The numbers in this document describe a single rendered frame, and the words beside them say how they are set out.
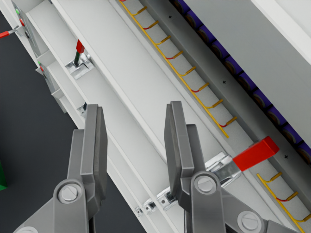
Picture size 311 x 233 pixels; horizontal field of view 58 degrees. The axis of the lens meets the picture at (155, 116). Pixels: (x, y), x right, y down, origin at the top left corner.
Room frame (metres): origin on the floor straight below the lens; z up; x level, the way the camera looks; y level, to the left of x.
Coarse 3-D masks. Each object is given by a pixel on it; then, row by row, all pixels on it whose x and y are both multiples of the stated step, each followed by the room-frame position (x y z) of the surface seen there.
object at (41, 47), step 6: (24, 18) 0.29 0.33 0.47; (30, 24) 0.28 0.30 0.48; (24, 30) 0.33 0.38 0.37; (30, 30) 0.29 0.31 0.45; (36, 30) 0.29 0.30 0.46; (36, 36) 0.28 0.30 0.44; (30, 42) 0.32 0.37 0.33; (36, 42) 0.28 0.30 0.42; (42, 42) 0.29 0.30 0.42; (36, 48) 0.29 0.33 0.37; (42, 48) 0.29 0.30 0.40; (48, 48) 0.30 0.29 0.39; (42, 72) 0.33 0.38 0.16; (48, 72) 0.28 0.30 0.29; (48, 84) 0.32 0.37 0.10; (54, 84) 0.28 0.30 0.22; (54, 90) 0.29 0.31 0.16; (60, 102) 0.28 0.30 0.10
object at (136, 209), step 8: (56, 96) 0.27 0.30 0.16; (64, 96) 0.29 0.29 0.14; (64, 104) 0.27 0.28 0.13; (72, 112) 0.25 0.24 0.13; (80, 120) 0.24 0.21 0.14; (80, 128) 0.22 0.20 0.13; (112, 168) 0.14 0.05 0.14; (112, 176) 0.12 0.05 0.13; (120, 184) 0.11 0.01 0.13; (128, 192) 0.10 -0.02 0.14; (128, 200) 0.08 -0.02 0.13; (136, 208) 0.07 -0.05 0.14; (144, 216) 0.06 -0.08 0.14; (144, 224) 0.04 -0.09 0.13; (152, 232) 0.03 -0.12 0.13
